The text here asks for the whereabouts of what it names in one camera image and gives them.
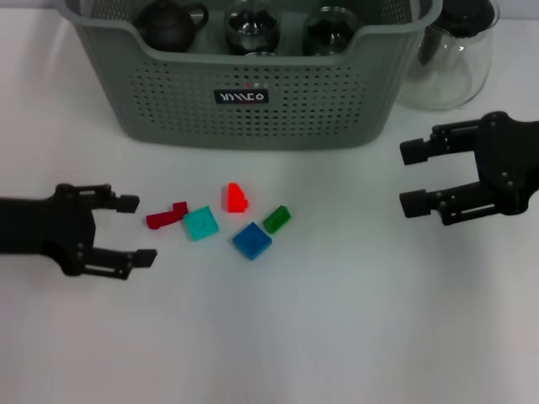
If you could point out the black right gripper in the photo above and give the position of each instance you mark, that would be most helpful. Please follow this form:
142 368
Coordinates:
513 164

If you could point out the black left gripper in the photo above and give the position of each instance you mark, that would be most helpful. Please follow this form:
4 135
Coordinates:
42 227

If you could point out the glass teacup with black sleeve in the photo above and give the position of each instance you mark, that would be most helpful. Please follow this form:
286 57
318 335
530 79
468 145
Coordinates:
259 54
252 29
330 31

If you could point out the grey-green perforated storage bin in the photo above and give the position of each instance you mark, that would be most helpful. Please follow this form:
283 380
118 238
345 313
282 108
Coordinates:
295 105

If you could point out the dark red long brick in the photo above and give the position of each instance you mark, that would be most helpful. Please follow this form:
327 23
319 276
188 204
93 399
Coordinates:
162 219

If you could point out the teal square plate brick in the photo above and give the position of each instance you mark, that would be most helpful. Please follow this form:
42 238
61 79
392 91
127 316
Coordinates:
201 223

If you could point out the tall red wedge brick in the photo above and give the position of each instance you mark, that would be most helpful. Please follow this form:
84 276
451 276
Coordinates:
236 198

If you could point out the glass carafe with black lid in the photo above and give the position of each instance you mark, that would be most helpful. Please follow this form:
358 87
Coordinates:
455 76

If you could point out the blue square plate brick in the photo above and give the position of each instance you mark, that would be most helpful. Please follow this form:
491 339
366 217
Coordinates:
252 242

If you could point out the green rectangular brick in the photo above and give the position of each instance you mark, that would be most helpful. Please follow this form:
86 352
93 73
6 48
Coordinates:
276 219

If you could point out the black ceramic teapot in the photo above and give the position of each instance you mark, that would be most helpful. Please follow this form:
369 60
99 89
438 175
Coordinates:
164 27

